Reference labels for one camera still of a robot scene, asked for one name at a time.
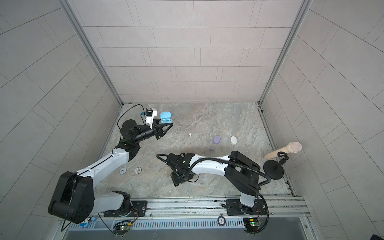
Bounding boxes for left green circuit board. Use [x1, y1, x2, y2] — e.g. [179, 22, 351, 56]
[114, 220, 133, 235]

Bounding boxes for round patterned token left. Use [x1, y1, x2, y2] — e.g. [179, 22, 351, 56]
[119, 168, 127, 175]

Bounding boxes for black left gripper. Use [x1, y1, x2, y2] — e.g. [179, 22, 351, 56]
[131, 120, 172, 145]

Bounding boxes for round patterned token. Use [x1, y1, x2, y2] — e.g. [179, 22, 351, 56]
[119, 168, 127, 175]
[135, 167, 142, 174]

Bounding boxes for aluminium corner frame post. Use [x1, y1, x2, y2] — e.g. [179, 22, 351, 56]
[58, 0, 123, 106]
[259, 0, 312, 106]

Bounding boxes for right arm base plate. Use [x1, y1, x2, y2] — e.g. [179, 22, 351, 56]
[222, 199, 268, 216]

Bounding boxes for right green circuit board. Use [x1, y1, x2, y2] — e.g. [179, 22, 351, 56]
[243, 218, 261, 234]

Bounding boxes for aluminium corner frame post left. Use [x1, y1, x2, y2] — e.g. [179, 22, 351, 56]
[58, 0, 123, 106]

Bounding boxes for aluminium corner frame post right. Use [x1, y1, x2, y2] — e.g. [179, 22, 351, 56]
[259, 0, 312, 106]

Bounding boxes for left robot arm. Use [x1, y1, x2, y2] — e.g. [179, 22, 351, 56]
[48, 119, 173, 224]

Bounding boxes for small round speaker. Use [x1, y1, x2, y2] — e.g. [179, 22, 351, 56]
[217, 216, 226, 226]

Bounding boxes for black round stand base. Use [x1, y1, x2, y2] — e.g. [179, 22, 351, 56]
[263, 151, 289, 180]

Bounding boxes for light blue earbud charging case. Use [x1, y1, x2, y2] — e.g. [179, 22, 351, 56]
[160, 112, 173, 124]

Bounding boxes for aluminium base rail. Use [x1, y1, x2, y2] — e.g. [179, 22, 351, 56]
[132, 195, 311, 220]

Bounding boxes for round patterned token right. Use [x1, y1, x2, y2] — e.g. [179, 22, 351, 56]
[135, 167, 142, 174]

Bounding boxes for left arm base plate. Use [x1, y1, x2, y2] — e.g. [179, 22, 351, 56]
[103, 201, 148, 218]

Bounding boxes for green circuit board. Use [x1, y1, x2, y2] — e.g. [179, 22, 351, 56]
[243, 218, 261, 234]
[114, 220, 133, 235]

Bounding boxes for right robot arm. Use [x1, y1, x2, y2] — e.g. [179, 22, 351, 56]
[157, 151, 271, 215]

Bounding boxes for beige wooden handle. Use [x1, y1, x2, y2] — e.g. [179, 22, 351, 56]
[265, 142, 302, 160]

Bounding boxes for white earbud charging case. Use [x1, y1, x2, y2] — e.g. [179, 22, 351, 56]
[230, 136, 238, 145]

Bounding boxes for purple earbud charging case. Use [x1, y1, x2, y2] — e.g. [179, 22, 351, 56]
[213, 135, 221, 145]

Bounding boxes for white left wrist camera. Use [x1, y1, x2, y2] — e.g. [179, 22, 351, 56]
[142, 109, 157, 128]

